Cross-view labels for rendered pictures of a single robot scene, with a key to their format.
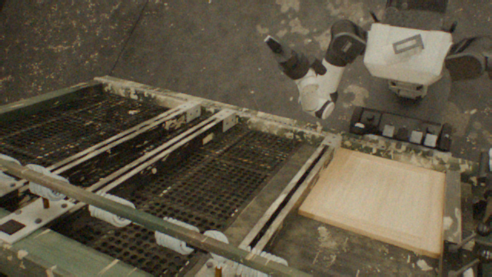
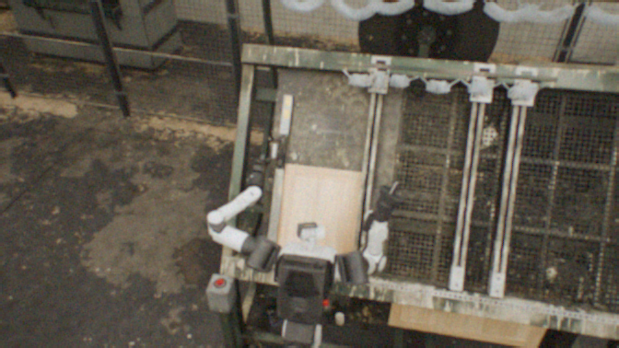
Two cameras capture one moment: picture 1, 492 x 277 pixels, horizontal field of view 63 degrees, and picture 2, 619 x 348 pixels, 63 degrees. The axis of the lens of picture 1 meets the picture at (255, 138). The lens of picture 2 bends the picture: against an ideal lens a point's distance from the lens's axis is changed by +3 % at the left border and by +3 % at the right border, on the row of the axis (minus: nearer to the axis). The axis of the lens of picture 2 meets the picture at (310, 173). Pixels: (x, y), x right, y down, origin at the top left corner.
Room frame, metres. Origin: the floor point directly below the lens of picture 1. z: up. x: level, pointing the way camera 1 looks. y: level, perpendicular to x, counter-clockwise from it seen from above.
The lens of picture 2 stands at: (1.45, -1.75, 3.07)
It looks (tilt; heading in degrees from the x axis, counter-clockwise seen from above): 40 degrees down; 130
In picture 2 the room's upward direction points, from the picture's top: straight up
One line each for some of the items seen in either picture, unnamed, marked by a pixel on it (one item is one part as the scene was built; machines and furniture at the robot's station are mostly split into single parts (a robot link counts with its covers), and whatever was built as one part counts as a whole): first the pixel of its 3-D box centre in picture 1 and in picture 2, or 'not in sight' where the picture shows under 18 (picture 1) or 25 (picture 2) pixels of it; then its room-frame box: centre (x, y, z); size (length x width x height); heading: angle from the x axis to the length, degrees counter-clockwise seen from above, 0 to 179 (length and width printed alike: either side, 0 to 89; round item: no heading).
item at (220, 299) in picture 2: not in sight; (222, 294); (0.00, -0.79, 0.84); 0.12 x 0.12 x 0.18; 30
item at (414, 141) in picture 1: (401, 141); (303, 311); (0.35, -0.51, 0.69); 0.50 x 0.14 x 0.24; 30
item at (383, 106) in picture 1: (409, 89); not in sight; (0.64, -0.91, 0.19); 0.64 x 0.52 x 0.33; 120
